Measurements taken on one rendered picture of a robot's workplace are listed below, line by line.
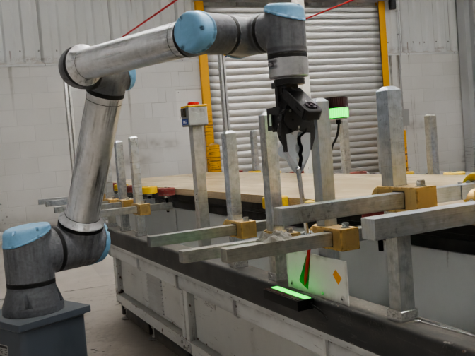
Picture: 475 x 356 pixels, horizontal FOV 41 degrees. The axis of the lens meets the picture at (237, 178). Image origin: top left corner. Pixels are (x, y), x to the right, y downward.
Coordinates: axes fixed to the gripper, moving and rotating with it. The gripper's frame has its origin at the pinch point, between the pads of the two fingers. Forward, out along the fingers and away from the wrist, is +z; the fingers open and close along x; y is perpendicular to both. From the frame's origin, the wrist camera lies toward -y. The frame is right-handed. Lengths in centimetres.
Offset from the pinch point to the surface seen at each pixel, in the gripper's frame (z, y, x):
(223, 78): -50, 282, -117
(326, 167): 0.6, 0.3, -7.6
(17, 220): 88, 803, -31
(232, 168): 2, 50, -8
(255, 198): 14, 68, -24
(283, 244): 16.3, -3.7, 7.7
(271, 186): 6.0, 25.2, -6.6
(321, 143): -5.0, 0.3, -6.5
